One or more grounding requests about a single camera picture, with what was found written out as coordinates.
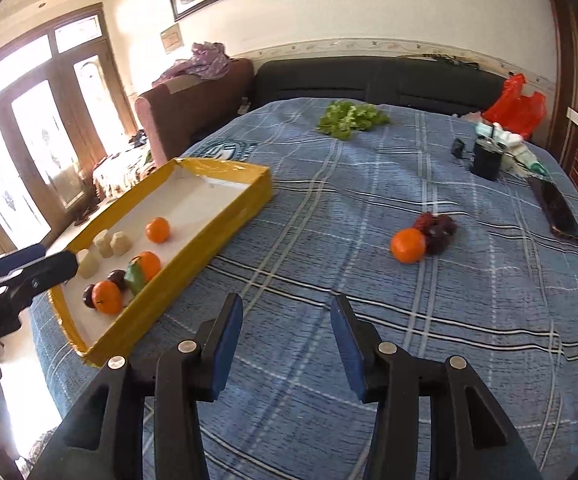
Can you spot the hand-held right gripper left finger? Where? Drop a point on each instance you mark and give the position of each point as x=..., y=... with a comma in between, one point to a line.
x=229, y=340

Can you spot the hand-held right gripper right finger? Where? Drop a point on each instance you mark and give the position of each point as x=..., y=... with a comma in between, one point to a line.
x=351, y=342

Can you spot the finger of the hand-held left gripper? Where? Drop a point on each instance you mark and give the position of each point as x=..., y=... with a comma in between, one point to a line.
x=49, y=270
x=4, y=262

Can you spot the dark purple plum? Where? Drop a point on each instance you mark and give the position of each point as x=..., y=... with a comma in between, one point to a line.
x=448, y=224
x=118, y=278
x=438, y=242
x=88, y=296

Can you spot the orange with short stem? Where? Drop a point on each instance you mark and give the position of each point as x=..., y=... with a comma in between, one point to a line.
x=106, y=299

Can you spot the orange with green leaves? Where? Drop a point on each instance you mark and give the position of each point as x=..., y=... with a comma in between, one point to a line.
x=149, y=262

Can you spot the round orange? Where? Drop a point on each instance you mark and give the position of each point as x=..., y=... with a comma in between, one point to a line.
x=158, y=230
x=408, y=246

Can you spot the yellow cardboard box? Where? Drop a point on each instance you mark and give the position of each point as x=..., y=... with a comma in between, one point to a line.
x=249, y=195

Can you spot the floral covered table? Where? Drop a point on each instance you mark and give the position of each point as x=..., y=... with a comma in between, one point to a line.
x=119, y=172

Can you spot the blue plaid blanket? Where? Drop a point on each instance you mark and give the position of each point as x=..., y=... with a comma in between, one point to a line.
x=344, y=210

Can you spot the dried red date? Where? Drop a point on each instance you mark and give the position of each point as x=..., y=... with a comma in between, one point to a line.
x=423, y=221

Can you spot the wooden glass doors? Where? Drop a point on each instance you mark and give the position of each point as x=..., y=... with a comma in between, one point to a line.
x=64, y=110

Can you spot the brown armchair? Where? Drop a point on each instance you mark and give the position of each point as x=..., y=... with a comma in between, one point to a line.
x=194, y=110

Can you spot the small black device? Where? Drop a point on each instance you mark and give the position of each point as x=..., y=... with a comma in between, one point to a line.
x=458, y=147

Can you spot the green lettuce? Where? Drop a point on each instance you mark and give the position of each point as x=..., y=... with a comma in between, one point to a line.
x=351, y=117

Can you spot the black container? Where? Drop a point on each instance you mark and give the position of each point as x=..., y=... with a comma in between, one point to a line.
x=486, y=160

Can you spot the dark smartphone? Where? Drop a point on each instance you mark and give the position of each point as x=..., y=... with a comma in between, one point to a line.
x=556, y=210

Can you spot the white plastic packaging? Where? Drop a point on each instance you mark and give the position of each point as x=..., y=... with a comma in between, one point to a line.
x=516, y=152

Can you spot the purple floral cloth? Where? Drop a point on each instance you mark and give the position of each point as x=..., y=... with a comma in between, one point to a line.
x=204, y=62

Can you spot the black padded headboard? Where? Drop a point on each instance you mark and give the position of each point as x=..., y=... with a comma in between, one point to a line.
x=369, y=80

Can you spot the red plastic bag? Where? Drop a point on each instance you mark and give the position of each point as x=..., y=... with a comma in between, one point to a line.
x=516, y=107

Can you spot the small wall notice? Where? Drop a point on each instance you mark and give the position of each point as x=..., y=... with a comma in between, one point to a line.
x=171, y=39

